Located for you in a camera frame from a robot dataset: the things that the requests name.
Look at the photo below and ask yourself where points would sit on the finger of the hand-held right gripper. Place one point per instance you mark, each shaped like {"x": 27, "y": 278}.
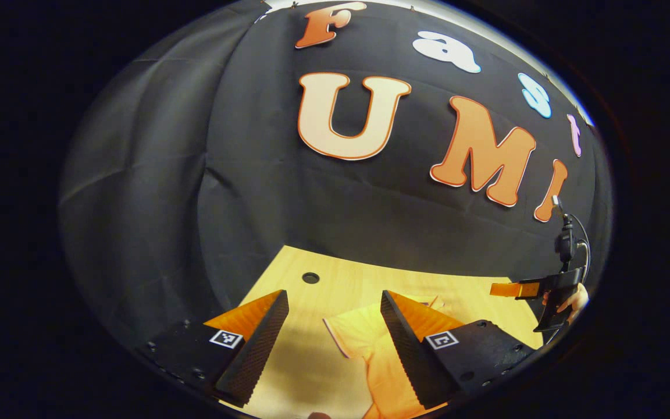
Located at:
{"x": 509, "y": 289}

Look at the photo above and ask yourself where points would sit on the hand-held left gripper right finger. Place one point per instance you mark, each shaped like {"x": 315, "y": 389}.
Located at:
{"x": 407, "y": 355}

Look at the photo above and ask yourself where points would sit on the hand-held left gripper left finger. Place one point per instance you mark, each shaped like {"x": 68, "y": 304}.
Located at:
{"x": 259, "y": 355}

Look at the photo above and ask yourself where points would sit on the orange T-shirt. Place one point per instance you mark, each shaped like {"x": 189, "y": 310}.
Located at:
{"x": 364, "y": 337}

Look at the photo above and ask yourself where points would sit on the black backdrop cloth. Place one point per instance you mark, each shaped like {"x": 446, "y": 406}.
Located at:
{"x": 253, "y": 174}

